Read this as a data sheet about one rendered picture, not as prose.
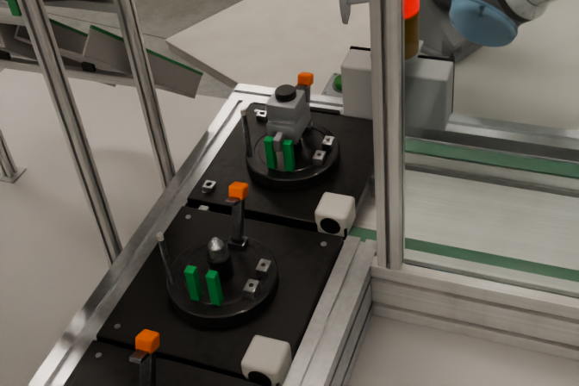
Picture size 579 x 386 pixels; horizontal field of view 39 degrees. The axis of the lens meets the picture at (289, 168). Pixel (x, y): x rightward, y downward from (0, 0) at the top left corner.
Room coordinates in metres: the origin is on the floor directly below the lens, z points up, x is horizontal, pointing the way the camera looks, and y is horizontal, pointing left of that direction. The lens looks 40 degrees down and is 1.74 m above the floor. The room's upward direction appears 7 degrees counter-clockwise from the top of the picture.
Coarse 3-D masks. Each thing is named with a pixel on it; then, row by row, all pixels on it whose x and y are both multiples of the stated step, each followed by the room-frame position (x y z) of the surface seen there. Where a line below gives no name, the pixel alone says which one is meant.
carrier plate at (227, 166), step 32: (256, 128) 1.02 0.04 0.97; (352, 128) 0.99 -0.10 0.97; (224, 160) 0.95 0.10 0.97; (352, 160) 0.91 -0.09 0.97; (192, 192) 0.89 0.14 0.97; (224, 192) 0.88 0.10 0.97; (256, 192) 0.87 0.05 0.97; (288, 192) 0.86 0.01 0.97; (320, 192) 0.85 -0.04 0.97; (352, 192) 0.84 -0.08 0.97; (288, 224) 0.81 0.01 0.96; (352, 224) 0.80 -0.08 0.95
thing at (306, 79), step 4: (304, 72) 1.01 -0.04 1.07; (308, 72) 1.01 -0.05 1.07; (300, 76) 1.00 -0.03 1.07; (304, 76) 1.00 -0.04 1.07; (308, 76) 0.99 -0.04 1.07; (312, 76) 1.00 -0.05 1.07; (300, 80) 1.00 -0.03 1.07; (304, 80) 0.99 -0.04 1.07; (308, 80) 0.99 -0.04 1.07; (312, 80) 1.00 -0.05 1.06; (296, 84) 0.99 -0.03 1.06; (300, 84) 0.99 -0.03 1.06; (304, 84) 0.99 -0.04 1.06; (308, 84) 0.99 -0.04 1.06; (296, 88) 0.98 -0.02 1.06; (300, 88) 0.98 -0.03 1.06; (304, 88) 0.98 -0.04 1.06; (308, 88) 0.99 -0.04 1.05; (308, 92) 0.99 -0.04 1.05; (308, 96) 0.99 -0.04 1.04; (308, 100) 0.99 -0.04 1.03
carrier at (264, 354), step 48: (192, 240) 0.79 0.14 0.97; (240, 240) 0.75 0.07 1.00; (288, 240) 0.76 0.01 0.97; (336, 240) 0.75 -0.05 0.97; (144, 288) 0.71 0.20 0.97; (192, 288) 0.66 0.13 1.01; (240, 288) 0.67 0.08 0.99; (288, 288) 0.68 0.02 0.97; (96, 336) 0.64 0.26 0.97; (192, 336) 0.62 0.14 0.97; (240, 336) 0.62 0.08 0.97; (288, 336) 0.61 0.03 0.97
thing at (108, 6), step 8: (72, 0) 1.01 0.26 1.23; (80, 0) 1.00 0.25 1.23; (88, 0) 1.00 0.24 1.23; (96, 0) 1.00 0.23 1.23; (104, 0) 0.99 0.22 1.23; (112, 0) 0.99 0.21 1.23; (0, 8) 0.85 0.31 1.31; (72, 8) 1.01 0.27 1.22; (80, 8) 1.00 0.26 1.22; (88, 8) 1.00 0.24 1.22; (96, 8) 0.99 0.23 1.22; (104, 8) 0.99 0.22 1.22; (112, 8) 0.98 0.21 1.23; (0, 16) 0.84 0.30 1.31; (8, 16) 0.84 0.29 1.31; (16, 16) 0.83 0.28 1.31; (16, 24) 0.83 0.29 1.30; (24, 24) 0.83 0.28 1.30
